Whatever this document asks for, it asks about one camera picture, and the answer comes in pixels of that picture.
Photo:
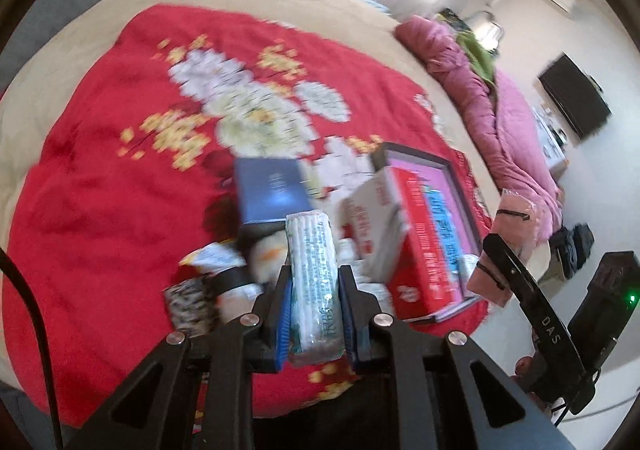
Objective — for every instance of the white cabinet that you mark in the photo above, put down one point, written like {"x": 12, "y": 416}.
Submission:
{"x": 550, "y": 134}

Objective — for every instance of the red and white tissue pack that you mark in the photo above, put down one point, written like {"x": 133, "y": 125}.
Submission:
{"x": 425, "y": 255}

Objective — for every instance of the black television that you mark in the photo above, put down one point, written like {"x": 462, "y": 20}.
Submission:
{"x": 575, "y": 97}

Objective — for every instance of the leopard print cloth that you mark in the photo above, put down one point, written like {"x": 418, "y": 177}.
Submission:
{"x": 190, "y": 305}

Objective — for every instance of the black bag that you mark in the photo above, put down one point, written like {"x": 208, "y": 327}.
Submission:
{"x": 575, "y": 250}

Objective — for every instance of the white plush toy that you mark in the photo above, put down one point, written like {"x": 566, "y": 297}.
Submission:
{"x": 265, "y": 255}

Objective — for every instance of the white tissue pack blue print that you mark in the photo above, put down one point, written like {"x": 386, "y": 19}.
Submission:
{"x": 312, "y": 280}

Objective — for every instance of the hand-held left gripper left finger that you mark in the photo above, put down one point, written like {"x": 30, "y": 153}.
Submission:
{"x": 285, "y": 315}

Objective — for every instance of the pink plastic packet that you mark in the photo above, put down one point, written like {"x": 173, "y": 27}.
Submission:
{"x": 515, "y": 220}

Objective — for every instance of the beige bed sheet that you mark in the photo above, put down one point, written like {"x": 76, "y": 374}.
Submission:
{"x": 75, "y": 29}

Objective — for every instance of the grey cardboard box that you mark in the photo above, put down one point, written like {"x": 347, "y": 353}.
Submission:
{"x": 417, "y": 152}

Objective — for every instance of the green cloth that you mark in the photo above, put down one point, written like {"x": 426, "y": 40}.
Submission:
{"x": 475, "y": 54}

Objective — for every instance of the white yellow snack bag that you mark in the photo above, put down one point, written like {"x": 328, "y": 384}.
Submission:
{"x": 210, "y": 257}

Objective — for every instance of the red floral blanket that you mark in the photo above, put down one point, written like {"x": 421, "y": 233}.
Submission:
{"x": 125, "y": 180}

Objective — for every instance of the pink and blue book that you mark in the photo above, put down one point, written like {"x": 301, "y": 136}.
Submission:
{"x": 437, "y": 180}

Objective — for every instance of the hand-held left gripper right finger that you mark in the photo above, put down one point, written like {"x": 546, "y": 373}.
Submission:
{"x": 350, "y": 325}

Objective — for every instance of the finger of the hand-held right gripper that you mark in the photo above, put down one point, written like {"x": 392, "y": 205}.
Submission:
{"x": 520, "y": 280}

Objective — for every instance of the person's right hand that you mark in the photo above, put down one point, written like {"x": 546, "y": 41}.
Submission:
{"x": 524, "y": 368}

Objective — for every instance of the dark blue box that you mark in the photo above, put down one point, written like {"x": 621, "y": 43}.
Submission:
{"x": 270, "y": 190}

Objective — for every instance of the pink quilt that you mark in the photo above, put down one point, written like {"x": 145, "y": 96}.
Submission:
{"x": 500, "y": 129}

